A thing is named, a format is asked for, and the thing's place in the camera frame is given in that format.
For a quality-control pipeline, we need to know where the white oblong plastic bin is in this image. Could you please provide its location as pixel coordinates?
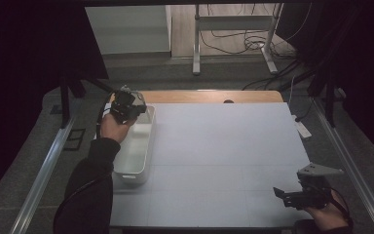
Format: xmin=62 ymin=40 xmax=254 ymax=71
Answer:
xmin=111 ymin=103 xmax=157 ymax=186

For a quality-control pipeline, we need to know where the person's right hand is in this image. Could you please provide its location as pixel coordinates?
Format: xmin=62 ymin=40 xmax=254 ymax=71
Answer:
xmin=302 ymin=190 xmax=354 ymax=234

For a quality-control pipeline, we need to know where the white power strip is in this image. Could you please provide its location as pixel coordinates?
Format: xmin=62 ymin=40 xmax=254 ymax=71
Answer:
xmin=291 ymin=113 xmax=313 ymax=139

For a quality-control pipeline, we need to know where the tangle of black floor cables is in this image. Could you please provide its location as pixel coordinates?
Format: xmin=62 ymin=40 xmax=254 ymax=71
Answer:
xmin=200 ymin=3 xmax=313 ymax=93

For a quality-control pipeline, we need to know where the white table cover board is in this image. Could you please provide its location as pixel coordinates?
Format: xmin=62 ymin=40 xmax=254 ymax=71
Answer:
xmin=92 ymin=102 xmax=314 ymax=229

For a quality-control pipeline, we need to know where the black metal stand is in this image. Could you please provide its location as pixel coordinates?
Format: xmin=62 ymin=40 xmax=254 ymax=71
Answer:
xmin=58 ymin=69 xmax=115 ymax=129
xmin=306 ymin=69 xmax=340 ymax=129

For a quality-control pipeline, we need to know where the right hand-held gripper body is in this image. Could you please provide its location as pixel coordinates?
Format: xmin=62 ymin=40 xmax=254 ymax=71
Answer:
xmin=281 ymin=162 xmax=345 ymax=211

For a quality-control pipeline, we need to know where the aluminium floor rail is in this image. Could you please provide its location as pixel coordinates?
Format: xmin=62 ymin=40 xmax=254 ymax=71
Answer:
xmin=311 ymin=97 xmax=374 ymax=234
xmin=9 ymin=115 xmax=79 ymax=234

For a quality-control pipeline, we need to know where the person's left hand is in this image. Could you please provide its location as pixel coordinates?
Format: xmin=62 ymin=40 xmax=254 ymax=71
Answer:
xmin=99 ymin=111 xmax=138 ymax=144

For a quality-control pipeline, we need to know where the white cabinet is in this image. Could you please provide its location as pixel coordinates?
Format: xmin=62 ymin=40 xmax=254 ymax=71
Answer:
xmin=85 ymin=4 xmax=173 ymax=56

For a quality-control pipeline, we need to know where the white metal desk frame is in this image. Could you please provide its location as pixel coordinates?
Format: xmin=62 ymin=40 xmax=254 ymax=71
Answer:
xmin=192 ymin=3 xmax=284 ymax=77

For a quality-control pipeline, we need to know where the black curtain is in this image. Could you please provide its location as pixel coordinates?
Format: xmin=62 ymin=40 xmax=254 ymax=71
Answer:
xmin=277 ymin=0 xmax=374 ymax=167
xmin=0 ymin=0 xmax=110 ymax=209

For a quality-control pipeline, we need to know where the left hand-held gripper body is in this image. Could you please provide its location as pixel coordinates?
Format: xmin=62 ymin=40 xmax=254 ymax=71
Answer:
xmin=109 ymin=85 xmax=148 ymax=126

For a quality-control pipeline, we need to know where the wooden table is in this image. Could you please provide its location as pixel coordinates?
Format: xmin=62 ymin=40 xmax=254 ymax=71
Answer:
xmin=109 ymin=90 xmax=285 ymax=104

